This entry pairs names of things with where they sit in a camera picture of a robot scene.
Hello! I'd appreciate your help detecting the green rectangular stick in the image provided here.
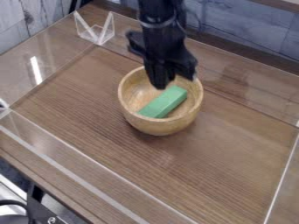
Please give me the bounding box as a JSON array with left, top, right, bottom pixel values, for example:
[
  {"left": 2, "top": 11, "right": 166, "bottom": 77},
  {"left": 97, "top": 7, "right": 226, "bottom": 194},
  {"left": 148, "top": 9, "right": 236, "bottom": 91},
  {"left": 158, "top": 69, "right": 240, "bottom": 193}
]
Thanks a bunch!
[{"left": 137, "top": 86, "right": 186, "bottom": 118}]

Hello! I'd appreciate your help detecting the clear acrylic enclosure wall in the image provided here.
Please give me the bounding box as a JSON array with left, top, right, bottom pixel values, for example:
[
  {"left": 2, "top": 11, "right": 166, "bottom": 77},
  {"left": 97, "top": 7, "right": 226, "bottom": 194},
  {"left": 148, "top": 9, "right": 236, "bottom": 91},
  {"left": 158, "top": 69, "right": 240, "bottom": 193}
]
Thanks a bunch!
[{"left": 0, "top": 99, "right": 196, "bottom": 224}]

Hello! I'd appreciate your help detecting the black table frame leg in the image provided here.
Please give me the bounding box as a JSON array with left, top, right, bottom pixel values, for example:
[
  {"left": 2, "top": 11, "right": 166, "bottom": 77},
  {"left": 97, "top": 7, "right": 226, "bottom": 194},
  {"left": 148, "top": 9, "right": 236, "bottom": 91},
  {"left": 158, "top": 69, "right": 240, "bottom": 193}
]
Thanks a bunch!
[{"left": 26, "top": 184, "right": 77, "bottom": 224}]

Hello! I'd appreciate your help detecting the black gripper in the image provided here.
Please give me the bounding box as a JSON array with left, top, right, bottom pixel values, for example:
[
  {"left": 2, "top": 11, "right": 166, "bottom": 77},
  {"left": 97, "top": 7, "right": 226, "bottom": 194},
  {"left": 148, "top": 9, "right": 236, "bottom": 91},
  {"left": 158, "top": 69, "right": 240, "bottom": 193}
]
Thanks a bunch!
[{"left": 125, "top": 21, "right": 197, "bottom": 89}]

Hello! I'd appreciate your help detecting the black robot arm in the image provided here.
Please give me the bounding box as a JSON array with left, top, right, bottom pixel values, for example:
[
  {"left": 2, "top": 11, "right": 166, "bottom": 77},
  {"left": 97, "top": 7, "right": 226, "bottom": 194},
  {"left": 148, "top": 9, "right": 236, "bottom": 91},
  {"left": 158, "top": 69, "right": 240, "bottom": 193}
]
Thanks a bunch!
[{"left": 125, "top": 0, "right": 197, "bottom": 89}]

